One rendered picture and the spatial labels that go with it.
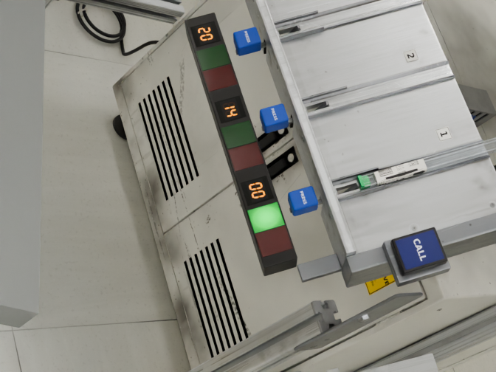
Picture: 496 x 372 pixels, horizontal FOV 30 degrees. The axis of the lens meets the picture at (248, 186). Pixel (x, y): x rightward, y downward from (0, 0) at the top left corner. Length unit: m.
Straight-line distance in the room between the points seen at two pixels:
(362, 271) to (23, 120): 0.40
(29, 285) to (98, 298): 0.83
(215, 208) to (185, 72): 0.27
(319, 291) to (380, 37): 0.48
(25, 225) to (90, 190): 0.90
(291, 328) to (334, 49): 0.34
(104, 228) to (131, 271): 0.10
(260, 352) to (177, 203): 0.64
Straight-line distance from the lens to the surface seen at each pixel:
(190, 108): 1.72
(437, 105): 1.13
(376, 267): 1.04
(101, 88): 2.00
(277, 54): 1.12
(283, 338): 1.14
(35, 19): 1.10
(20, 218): 0.94
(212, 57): 1.15
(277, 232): 1.06
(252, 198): 1.07
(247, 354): 1.18
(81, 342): 1.68
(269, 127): 1.09
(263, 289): 1.57
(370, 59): 1.15
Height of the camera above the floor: 1.32
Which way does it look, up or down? 38 degrees down
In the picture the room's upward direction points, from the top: 54 degrees clockwise
